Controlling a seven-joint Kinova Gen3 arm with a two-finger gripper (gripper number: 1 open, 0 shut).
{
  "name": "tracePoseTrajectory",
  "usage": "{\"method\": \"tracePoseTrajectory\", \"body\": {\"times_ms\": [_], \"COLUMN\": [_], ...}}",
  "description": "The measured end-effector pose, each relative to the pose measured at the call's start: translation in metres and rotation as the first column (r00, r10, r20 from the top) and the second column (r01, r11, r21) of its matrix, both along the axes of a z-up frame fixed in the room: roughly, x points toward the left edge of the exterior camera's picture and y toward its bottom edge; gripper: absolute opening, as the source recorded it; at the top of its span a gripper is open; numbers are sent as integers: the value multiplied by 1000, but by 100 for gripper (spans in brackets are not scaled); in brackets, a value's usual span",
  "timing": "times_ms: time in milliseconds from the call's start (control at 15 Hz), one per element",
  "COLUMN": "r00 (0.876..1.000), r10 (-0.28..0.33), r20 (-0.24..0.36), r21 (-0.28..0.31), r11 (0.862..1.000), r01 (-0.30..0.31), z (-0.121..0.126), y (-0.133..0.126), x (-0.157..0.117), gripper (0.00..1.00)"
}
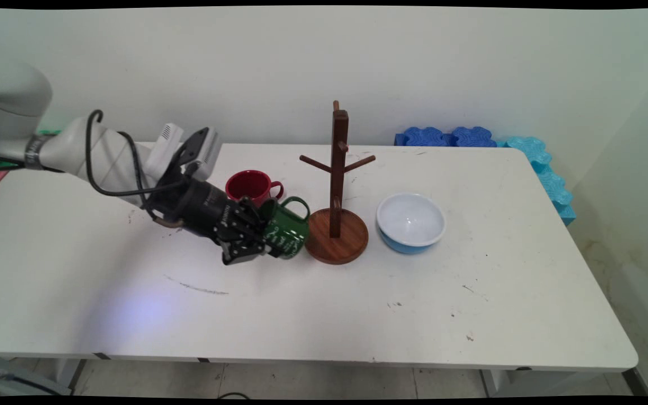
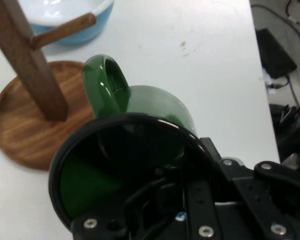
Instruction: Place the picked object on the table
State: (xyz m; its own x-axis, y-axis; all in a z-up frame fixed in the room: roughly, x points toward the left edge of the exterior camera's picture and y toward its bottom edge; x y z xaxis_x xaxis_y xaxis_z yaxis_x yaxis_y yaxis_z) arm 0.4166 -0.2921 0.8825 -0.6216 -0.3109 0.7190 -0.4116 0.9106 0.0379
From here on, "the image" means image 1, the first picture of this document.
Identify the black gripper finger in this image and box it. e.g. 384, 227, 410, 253
221, 224, 272, 266
236, 197, 269, 229

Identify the light blue foam mat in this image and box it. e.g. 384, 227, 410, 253
498, 136, 577, 226

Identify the blue bowl white inside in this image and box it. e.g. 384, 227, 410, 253
376, 193, 446, 255

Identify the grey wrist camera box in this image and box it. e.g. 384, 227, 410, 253
144, 123, 224, 182

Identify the brown wooden mug tree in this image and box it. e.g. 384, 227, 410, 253
299, 100, 376, 266

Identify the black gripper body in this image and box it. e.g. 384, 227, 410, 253
146, 176, 245, 244

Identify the red enamel mug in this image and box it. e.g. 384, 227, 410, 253
225, 170, 285, 206

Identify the green enamel mug white print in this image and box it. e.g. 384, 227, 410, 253
259, 196, 311, 260

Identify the grey table leg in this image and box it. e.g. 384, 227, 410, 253
0, 357, 87, 397
480, 368, 648, 398

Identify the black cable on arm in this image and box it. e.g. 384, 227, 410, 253
84, 109, 191, 205

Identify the dark blue foam mat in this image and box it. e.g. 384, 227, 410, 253
450, 127, 498, 148
394, 127, 453, 147

